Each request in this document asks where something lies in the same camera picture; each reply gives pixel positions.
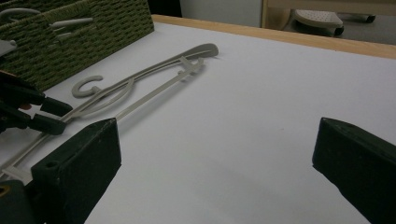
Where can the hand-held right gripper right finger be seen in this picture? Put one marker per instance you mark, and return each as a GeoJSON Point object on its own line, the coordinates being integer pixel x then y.
{"type": "Point", "coordinates": [358, 165]}

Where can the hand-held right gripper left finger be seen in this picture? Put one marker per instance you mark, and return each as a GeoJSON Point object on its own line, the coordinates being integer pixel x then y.
{"type": "Point", "coordinates": [77, 168]}

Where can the grey plastic clothes hanger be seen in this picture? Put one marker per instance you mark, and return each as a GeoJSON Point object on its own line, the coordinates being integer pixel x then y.
{"type": "Point", "coordinates": [71, 22]}
{"type": "Point", "coordinates": [63, 36]}
{"type": "Point", "coordinates": [18, 11]}
{"type": "Point", "coordinates": [205, 49]}

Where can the green woven basket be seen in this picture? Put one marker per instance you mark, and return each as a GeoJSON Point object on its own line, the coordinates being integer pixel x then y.
{"type": "Point", "coordinates": [93, 40]}

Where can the white table mat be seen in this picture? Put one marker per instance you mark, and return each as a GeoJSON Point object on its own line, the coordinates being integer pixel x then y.
{"type": "Point", "coordinates": [233, 124]}

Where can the rolling chair base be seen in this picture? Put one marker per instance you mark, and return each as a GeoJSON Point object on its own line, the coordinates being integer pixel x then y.
{"type": "Point", "coordinates": [317, 18]}

